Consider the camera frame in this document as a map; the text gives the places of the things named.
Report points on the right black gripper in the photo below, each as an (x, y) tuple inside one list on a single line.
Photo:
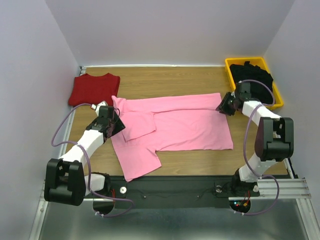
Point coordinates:
[(222, 107)]

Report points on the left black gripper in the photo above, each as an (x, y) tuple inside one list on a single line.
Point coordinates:
[(119, 125)]

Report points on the pink t shirt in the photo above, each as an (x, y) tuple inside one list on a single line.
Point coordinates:
[(172, 123)]

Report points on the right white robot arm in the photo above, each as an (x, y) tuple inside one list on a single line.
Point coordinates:
[(274, 139)]

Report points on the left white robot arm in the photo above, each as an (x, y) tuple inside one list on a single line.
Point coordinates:
[(69, 179)]

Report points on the black t shirts pile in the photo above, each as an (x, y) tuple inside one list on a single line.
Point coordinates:
[(247, 71)]

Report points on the folded red t shirt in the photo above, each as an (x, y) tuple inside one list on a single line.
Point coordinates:
[(94, 89)]

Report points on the yellow plastic bin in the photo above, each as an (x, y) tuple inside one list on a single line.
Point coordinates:
[(256, 61)]

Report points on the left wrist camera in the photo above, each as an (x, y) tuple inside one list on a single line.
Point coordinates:
[(103, 110)]

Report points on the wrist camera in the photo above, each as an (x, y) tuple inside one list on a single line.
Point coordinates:
[(103, 110), (243, 91)]

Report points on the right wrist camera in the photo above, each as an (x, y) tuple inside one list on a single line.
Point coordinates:
[(243, 91)]

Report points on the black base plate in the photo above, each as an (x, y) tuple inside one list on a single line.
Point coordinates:
[(170, 192)]

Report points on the aluminium frame rail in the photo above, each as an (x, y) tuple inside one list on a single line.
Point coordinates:
[(282, 211)]

